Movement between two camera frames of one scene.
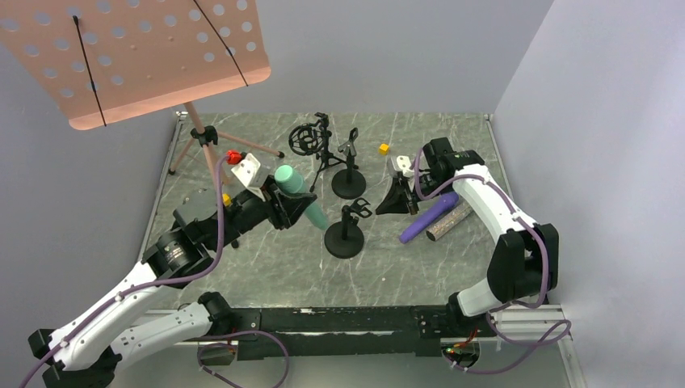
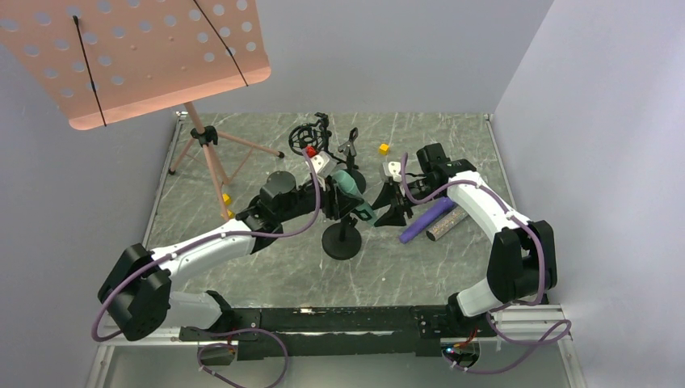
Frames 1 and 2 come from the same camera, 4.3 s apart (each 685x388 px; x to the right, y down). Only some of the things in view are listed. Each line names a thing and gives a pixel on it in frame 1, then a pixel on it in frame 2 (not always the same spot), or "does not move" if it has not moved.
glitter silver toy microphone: x=440 y=228 does not move
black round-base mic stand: x=344 y=238 does not move
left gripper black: x=276 y=201 → x=332 y=198
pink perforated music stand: x=106 y=60 does not move
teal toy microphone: x=290 y=182 → x=346 y=183
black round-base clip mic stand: x=349 y=183 does not move
